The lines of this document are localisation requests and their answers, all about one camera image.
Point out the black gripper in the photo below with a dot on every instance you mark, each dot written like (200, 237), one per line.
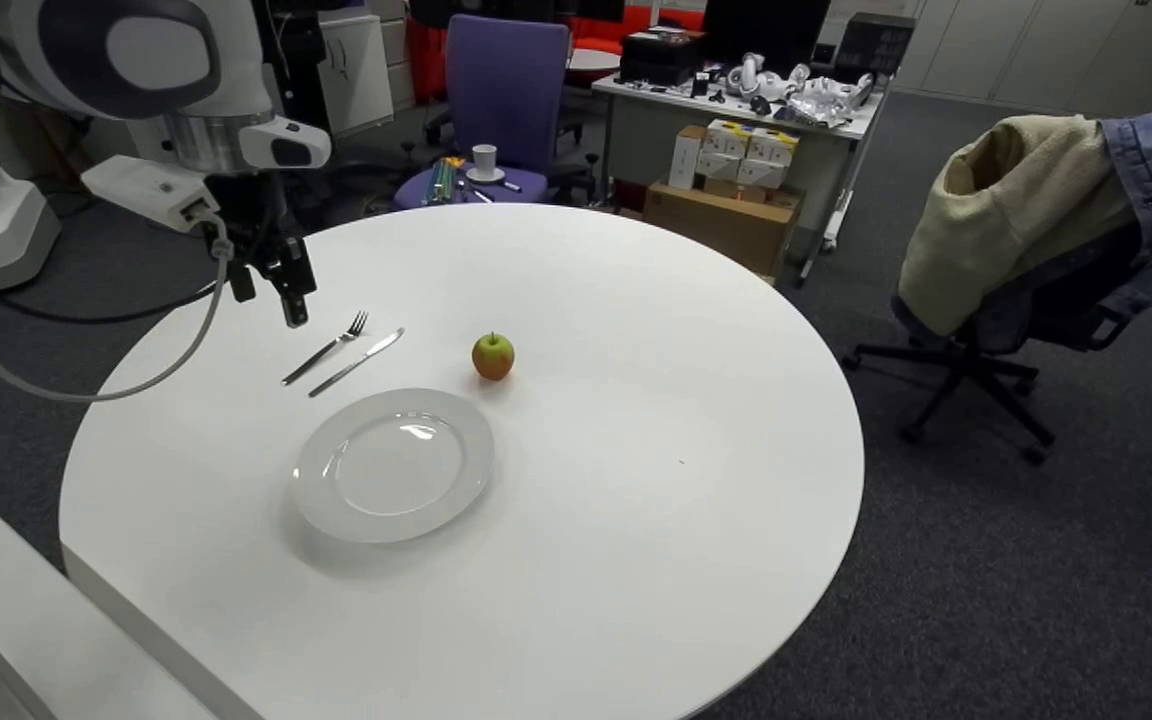
(253, 223)

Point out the silver table knife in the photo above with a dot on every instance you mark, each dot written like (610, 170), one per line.
(359, 360)

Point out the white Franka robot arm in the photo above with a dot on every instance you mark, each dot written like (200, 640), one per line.
(241, 66)

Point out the white round plate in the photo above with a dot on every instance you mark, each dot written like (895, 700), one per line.
(391, 467)

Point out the red green apple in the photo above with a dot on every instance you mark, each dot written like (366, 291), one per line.
(492, 356)

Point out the black tripod stand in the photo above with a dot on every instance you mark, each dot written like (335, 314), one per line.
(296, 54)

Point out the white filing cabinet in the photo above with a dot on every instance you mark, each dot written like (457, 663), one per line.
(366, 66)

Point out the white saucer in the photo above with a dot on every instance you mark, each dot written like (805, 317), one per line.
(487, 176)

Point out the white cup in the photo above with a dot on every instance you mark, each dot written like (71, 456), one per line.
(487, 156)

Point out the purple office chair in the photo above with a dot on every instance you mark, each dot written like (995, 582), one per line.
(508, 81)

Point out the white office desk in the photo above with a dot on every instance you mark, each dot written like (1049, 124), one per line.
(623, 132)

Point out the plain white carton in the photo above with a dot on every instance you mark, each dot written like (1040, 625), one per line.
(687, 156)

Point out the black box device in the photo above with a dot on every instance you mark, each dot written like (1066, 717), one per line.
(661, 58)

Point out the brown cardboard box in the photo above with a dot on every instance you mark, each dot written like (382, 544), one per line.
(722, 223)

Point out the white box with yellow labels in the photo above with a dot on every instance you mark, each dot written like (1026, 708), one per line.
(749, 156)

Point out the pile of white clutter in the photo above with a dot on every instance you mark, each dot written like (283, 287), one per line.
(791, 93)

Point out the large black monitor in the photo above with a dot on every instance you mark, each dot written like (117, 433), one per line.
(761, 28)

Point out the small black monitor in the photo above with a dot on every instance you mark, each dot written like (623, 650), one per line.
(876, 41)

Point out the black swivel office chair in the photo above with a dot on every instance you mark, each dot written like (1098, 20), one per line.
(977, 366)

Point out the beige jacket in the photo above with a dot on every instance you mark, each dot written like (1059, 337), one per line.
(1003, 214)

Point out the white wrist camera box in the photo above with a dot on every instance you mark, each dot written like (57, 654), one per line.
(150, 191)

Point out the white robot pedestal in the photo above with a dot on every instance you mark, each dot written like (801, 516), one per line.
(18, 602)

